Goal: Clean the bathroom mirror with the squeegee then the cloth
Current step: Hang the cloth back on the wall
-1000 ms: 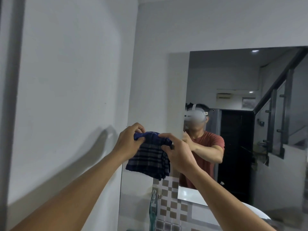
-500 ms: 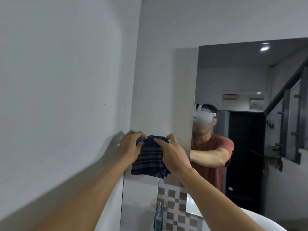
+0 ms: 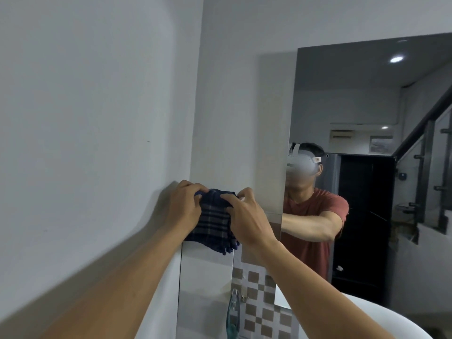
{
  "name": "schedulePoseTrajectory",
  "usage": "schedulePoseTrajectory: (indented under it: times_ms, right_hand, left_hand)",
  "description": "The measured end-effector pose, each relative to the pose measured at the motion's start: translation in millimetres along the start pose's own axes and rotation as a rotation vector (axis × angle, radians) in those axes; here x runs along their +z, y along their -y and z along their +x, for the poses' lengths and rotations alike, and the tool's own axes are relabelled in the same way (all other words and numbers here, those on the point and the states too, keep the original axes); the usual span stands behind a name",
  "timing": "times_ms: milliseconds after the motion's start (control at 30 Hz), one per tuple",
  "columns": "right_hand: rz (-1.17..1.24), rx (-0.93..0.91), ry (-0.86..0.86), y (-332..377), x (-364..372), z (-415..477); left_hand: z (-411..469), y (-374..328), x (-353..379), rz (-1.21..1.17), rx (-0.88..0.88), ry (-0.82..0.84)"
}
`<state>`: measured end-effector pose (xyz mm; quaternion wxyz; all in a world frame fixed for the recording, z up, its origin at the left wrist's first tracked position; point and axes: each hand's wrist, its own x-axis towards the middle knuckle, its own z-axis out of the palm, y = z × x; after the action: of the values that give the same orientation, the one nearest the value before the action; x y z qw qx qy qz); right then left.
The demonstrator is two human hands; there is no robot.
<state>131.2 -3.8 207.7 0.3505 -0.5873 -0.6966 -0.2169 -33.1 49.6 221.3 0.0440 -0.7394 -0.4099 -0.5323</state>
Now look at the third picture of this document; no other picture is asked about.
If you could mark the person's left hand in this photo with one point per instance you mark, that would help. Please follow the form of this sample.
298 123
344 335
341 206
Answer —
182 208

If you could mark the person's right hand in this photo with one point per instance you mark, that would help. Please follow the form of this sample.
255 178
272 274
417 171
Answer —
249 222

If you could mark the person's left thumb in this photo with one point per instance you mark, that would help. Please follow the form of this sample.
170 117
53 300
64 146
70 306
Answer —
198 200

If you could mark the person's right thumb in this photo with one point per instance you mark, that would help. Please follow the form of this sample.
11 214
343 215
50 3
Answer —
230 200

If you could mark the blue plaid cloth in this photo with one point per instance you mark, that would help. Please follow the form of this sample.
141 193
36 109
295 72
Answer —
213 222

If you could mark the person's left forearm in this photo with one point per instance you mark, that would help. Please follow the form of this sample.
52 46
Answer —
116 289

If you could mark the person's right forearm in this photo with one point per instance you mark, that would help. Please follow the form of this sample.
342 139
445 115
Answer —
310 296

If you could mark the blue translucent plastic holder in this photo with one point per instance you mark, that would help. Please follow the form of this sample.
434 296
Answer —
233 314

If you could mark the white sink basin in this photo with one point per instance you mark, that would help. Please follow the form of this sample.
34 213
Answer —
374 317

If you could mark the wall mirror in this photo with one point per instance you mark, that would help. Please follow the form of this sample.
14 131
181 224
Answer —
363 155

